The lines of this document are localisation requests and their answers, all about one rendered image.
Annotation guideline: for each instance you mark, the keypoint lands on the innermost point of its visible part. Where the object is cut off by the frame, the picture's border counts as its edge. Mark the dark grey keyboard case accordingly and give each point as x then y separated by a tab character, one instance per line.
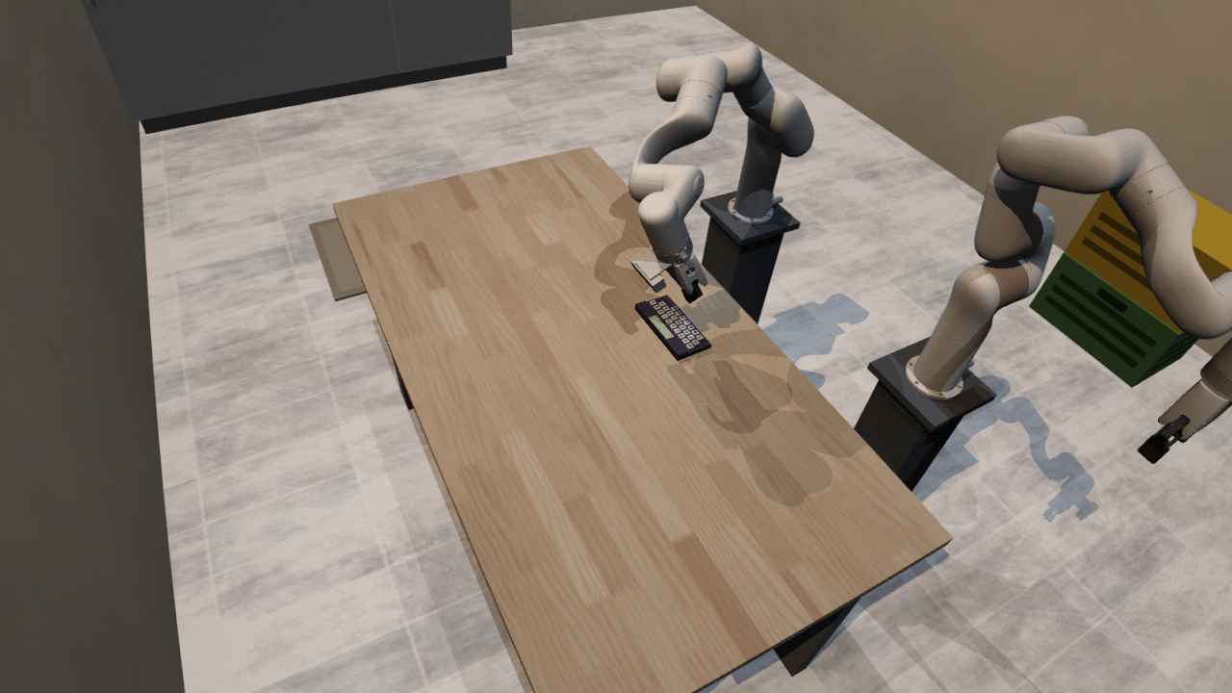
672	327

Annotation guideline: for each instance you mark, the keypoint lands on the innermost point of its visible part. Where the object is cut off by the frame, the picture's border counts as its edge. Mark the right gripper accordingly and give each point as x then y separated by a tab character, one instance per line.
688	275

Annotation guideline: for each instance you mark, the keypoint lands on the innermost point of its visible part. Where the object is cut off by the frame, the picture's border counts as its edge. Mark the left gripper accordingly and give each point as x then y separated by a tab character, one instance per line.
1197	408

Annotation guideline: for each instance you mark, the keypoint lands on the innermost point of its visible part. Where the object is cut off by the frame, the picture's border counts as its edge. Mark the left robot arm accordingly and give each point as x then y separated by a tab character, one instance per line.
1146	189

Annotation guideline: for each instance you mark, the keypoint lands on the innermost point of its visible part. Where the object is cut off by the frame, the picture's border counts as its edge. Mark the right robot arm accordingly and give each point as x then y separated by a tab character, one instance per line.
666	193

